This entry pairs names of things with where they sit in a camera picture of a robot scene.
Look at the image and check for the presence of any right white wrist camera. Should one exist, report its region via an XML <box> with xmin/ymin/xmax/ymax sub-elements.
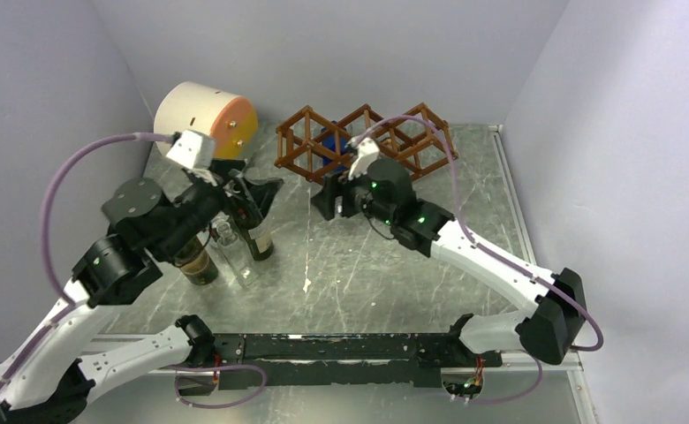
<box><xmin>347</xmin><ymin>137</ymin><xmax>381</xmax><ymax>180</ymax></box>

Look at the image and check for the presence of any olive wine bottle gold label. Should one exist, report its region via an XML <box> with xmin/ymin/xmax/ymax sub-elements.
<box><xmin>173</xmin><ymin>237</ymin><xmax>219</xmax><ymax>285</ymax></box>

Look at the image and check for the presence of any dark green wine bottle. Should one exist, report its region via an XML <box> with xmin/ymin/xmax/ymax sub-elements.
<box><xmin>231</xmin><ymin>206</ymin><xmax>274</xmax><ymax>261</ymax></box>

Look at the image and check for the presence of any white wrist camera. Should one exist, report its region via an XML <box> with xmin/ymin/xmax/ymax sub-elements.
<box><xmin>164</xmin><ymin>130</ymin><xmax>217</xmax><ymax>186</ymax></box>
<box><xmin>347</xmin><ymin>137</ymin><xmax>381</xmax><ymax>180</ymax></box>

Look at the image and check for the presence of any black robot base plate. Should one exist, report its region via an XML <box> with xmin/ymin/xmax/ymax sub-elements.
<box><xmin>155</xmin><ymin>332</ymin><xmax>504</xmax><ymax>392</ymax></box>

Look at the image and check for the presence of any brown wooden wine rack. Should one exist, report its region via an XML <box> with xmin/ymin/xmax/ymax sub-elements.
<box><xmin>275</xmin><ymin>102</ymin><xmax>458</xmax><ymax>185</ymax></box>

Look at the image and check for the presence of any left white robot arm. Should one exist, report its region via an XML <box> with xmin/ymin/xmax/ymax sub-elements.
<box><xmin>0</xmin><ymin>160</ymin><xmax>246</xmax><ymax>423</ymax></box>

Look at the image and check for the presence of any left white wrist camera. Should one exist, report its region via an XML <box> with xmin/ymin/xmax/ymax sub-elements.
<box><xmin>164</xmin><ymin>130</ymin><xmax>217</xmax><ymax>186</ymax></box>

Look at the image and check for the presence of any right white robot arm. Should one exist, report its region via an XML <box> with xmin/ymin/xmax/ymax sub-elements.
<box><xmin>310</xmin><ymin>158</ymin><xmax>587</xmax><ymax>366</ymax></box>

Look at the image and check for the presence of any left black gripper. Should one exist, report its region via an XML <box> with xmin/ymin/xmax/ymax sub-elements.
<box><xmin>156</xmin><ymin>157</ymin><xmax>284</xmax><ymax>260</ymax></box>

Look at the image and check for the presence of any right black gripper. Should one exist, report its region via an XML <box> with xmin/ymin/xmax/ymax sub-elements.
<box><xmin>310</xmin><ymin>158</ymin><xmax>396</xmax><ymax>226</ymax></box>

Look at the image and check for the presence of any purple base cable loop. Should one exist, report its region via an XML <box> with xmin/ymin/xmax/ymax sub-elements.
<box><xmin>173</xmin><ymin>361</ymin><xmax>269</xmax><ymax>411</ymax></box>

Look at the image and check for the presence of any small clear glass bottle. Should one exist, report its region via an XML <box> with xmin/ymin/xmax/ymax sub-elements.
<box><xmin>211</xmin><ymin>217</ymin><xmax>259</xmax><ymax>287</ymax></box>

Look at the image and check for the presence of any aluminium frame rail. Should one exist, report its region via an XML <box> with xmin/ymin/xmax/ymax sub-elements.
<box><xmin>66</xmin><ymin>327</ymin><xmax>597</xmax><ymax>423</ymax></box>

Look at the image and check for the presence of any cream and orange cylinder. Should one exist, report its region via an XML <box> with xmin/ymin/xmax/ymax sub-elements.
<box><xmin>153</xmin><ymin>81</ymin><xmax>258</xmax><ymax>159</ymax></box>

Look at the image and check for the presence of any blue square glass bottle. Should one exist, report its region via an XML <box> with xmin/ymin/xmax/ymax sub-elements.
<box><xmin>319</xmin><ymin>127</ymin><xmax>349</xmax><ymax>172</ymax></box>

